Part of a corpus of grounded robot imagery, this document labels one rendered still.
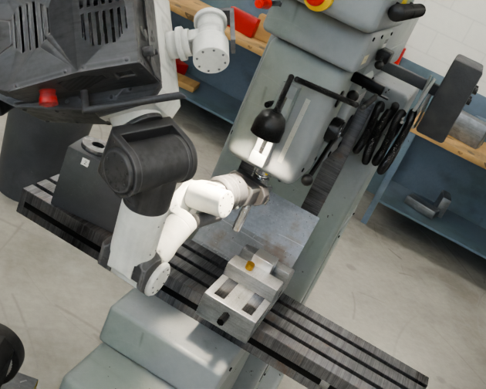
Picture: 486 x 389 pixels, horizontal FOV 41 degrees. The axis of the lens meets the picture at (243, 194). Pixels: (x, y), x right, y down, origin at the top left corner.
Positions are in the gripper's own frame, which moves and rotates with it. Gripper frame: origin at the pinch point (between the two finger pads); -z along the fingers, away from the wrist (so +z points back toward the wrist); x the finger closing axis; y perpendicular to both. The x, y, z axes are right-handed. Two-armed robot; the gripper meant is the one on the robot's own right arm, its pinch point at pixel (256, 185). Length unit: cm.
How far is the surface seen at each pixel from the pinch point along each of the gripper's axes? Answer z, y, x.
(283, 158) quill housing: 7.7, -13.2, -7.1
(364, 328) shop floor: -198, 123, -9
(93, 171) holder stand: 19.3, 15.6, 37.0
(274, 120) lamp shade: 20.7, -24.3, -7.0
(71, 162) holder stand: 22, 16, 43
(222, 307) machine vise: 17.5, 24.6, -13.8
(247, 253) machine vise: -3.9, 20.3, -4.3
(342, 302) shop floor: -208, 123, 12
